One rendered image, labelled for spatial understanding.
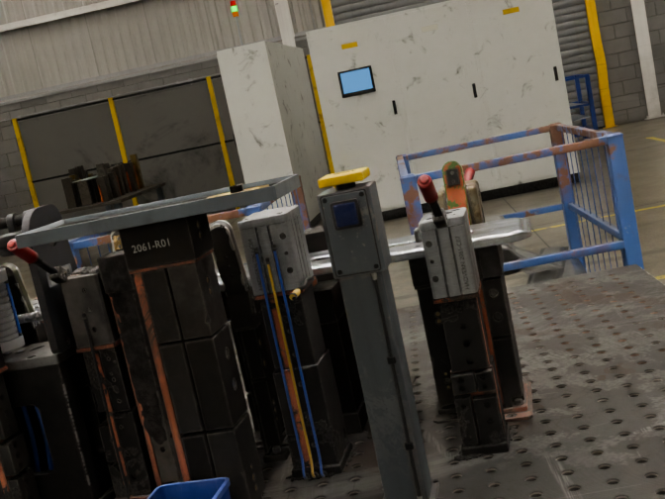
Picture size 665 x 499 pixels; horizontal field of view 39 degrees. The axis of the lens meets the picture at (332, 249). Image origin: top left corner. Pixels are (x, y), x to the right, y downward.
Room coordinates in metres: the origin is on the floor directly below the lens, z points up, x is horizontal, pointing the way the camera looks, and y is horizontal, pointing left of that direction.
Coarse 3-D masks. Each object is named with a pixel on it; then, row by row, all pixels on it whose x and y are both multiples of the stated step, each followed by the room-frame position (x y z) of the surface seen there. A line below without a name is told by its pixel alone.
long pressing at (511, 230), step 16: (480, 224) 1.59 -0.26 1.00; (496, 224) 1.55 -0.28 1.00; (512, 224) 1.52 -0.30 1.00; (528, 224) 1.51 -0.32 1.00; (400, 240) 1.60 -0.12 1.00; (480, 240) 1.43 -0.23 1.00; (496, 240) 1.43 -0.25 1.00; (512, 240) 1.42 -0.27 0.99; (320, 256) 1.60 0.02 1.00; (400, 256) 1.46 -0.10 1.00; (416, 256) 1.45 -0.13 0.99; (320, 272) 1.49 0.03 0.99
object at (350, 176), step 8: (360, 168) 1.24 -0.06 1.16; (368, 168) 1.24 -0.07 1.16; (328, 176) 1.22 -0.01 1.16; (336, 176) 1.20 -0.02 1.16; (344, 176) 1.20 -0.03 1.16; (352, 176) 1.19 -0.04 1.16; (360, 176) 1.19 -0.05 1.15; (320, 184) 1.20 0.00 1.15; (328, 184) 1.20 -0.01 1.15; (336, 184) 1.20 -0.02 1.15; (344, 184) 1.21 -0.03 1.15; (352, 184) 1.22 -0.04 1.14
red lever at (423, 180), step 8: (424, 176) 1.22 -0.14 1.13; (424, 184) 1.22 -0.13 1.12; (432, 184) 1.23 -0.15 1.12; (424, 192) 1.23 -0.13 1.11; (432, 192) 1.24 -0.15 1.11; (432, 200) 1.25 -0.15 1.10; (432, 208) 1.29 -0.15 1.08; (432, 216) 1.31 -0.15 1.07; (440, 216) 1.31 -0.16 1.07; (440, 224) 1.32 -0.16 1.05
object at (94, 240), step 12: (300, 180) 4.62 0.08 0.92; (300, 192) 4.60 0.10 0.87; (252, 204) 3.51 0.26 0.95; (264, 204) 3.59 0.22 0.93; (300, 204) 4.60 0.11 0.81; (216, 216) 3.49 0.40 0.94; (228, 216) 3.49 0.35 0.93; (240, 216) 3.48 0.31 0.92; (72, 240) 3.67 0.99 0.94; (84, 240) 3.56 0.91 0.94; (96, 240) 3.55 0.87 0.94; (108, 240) 3.54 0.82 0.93; (72, 252) 3.56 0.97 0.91; (228, 324) 4.47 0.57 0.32
